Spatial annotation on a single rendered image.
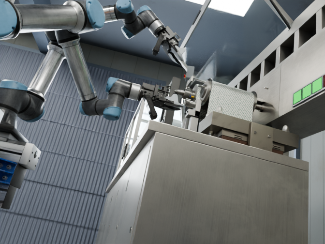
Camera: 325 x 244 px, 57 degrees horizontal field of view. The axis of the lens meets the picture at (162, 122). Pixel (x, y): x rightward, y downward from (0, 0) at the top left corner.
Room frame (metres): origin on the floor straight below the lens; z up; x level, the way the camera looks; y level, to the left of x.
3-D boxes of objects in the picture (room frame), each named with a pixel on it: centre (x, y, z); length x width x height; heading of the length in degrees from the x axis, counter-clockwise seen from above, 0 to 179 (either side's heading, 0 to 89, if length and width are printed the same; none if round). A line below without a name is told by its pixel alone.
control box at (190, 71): (1.92, -0.12, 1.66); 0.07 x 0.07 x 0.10; 85
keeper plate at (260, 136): (1.13, -0.41, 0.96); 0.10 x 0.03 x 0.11; 100
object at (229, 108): (1.33, -0.32, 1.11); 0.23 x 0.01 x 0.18; 100
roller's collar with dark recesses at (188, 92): (1.61, -0.12, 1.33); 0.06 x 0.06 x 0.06; 10
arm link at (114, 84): (1.24, 0.23, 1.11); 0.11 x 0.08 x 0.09; 100
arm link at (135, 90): (1.25, 0.15, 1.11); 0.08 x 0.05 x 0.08; 10
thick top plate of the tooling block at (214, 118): (1.22, -0.38, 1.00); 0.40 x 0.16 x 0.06; 100
